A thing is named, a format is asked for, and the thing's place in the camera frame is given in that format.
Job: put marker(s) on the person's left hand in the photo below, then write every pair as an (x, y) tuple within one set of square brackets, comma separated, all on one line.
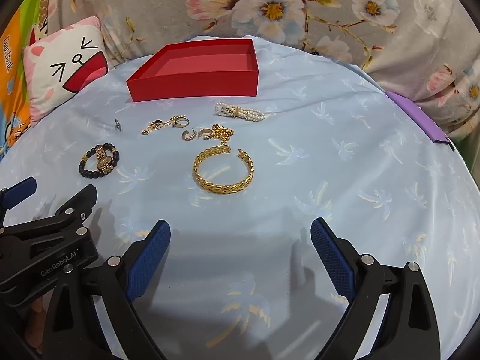
[(35, 326)]

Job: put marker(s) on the red cardboard box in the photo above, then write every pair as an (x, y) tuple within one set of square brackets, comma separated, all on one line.
[(187, 84)]

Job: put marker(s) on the colourful cartoon printed cloth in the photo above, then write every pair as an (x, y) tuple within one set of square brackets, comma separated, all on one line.
[(15, 82)]

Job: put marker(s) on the grey floral blanket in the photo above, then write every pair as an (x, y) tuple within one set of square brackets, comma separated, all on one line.
[(337, 7)]

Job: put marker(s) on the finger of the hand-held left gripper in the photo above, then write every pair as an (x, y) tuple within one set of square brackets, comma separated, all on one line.
[(88, 197), (22, 191)]

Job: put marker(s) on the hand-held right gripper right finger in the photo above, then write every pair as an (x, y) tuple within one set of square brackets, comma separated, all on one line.
[(333, 255)]

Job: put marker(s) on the white cat face pillow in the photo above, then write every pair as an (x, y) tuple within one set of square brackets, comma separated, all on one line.
[(63, 63)]

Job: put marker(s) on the light blue palm print sheet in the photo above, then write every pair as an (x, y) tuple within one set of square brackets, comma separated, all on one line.
[(318, 165)]

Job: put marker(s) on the gold hoop earring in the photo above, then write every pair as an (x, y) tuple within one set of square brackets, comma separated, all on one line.
[(206, 134), (186, 135)]

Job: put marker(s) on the purple flat object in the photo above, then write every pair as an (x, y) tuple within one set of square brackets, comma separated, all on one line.
[(423, 116)]

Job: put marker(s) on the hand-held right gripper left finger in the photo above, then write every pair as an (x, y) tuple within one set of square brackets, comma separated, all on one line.
[(148, 258)]

